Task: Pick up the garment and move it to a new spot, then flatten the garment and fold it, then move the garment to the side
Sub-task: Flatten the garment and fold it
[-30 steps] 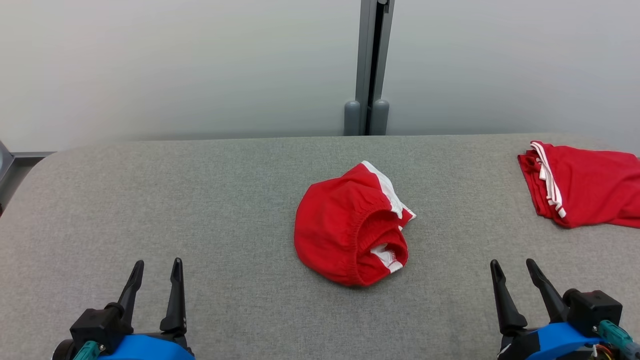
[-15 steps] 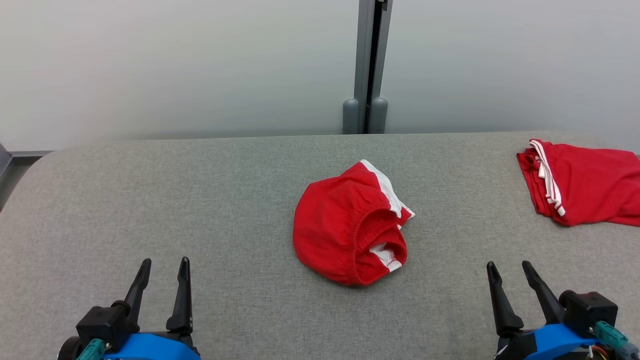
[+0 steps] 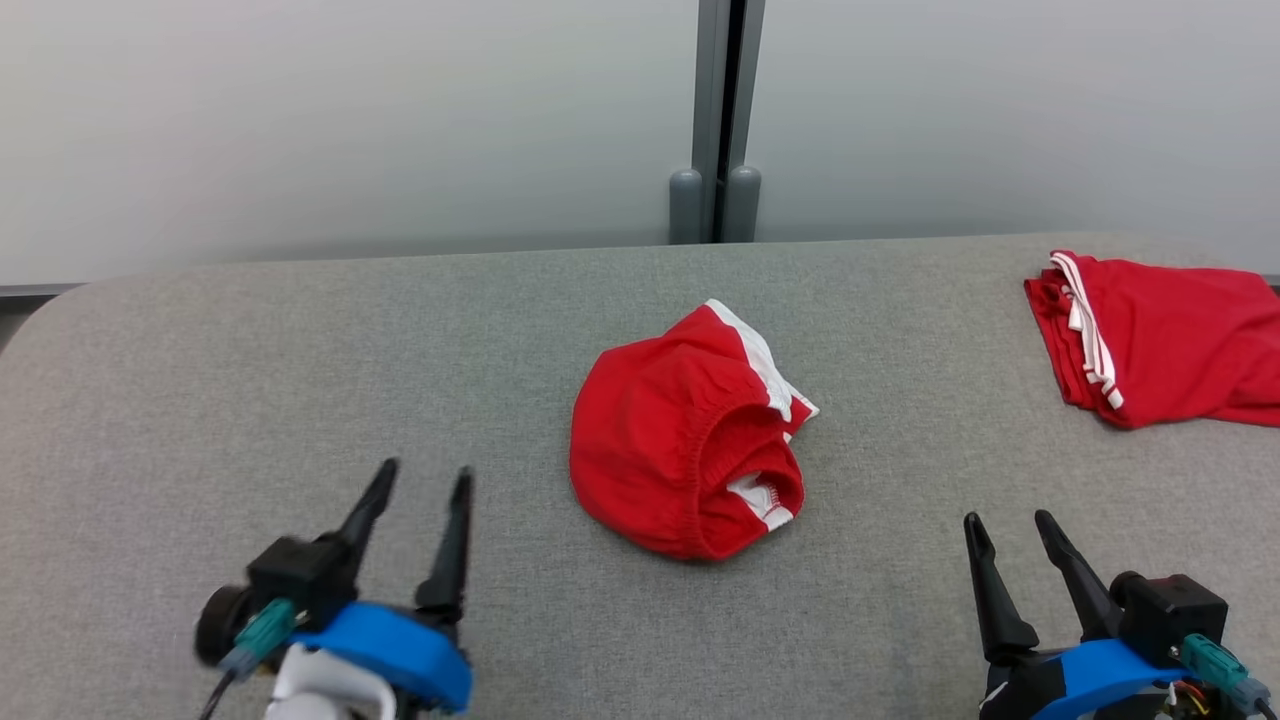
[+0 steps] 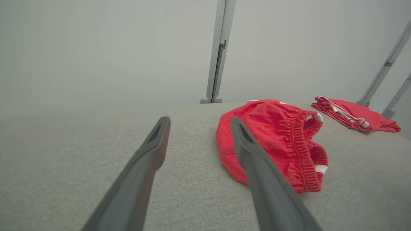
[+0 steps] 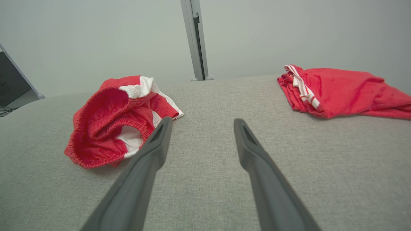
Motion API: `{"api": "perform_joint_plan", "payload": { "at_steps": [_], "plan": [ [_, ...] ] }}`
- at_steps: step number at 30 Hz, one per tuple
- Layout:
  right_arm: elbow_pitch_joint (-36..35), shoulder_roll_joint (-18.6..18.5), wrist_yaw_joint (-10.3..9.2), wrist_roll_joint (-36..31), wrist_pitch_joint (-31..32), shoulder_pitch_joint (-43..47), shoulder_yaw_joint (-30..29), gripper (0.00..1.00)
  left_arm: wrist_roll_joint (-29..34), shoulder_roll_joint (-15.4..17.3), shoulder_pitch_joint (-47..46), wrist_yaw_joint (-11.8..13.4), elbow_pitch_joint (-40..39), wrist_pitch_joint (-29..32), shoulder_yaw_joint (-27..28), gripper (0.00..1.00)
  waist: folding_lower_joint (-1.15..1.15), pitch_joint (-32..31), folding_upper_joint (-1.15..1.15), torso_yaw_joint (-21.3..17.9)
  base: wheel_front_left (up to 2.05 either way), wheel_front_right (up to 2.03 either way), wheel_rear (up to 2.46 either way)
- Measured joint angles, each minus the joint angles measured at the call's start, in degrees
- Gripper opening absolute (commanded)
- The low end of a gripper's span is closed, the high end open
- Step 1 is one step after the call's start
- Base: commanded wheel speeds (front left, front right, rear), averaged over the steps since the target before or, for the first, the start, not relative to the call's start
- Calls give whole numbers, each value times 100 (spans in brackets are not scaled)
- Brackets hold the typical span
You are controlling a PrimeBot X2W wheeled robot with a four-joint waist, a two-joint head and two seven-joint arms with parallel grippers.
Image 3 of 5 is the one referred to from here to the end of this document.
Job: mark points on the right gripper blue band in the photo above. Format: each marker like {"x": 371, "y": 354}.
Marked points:
{"x": 1080, "y": 680}

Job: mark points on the red shorts white side stripe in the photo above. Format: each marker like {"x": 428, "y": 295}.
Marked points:
{"x": 650, "y": 440}

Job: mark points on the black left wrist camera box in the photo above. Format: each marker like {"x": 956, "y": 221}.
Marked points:
{"x": 295, "y": 575}

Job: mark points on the grey partition post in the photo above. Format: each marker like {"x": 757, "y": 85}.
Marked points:
{"x": 715, "y": 120}

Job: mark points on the grey wall baseboard strip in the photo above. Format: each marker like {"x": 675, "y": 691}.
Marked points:
{"x": 40, "y": 290}

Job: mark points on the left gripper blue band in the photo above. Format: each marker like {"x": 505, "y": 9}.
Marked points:
{"x": 410, "y": 655}

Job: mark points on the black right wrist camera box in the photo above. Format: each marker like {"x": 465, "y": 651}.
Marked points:
{"x": 1170, "y": 610}

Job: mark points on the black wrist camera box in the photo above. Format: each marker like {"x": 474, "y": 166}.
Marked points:
{"x": 295, "y": 575}
{"x": 1170, "y": 610}

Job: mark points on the red basketball jersey white trim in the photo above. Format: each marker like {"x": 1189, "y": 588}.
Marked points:
{"x": 1180, "y": 340}

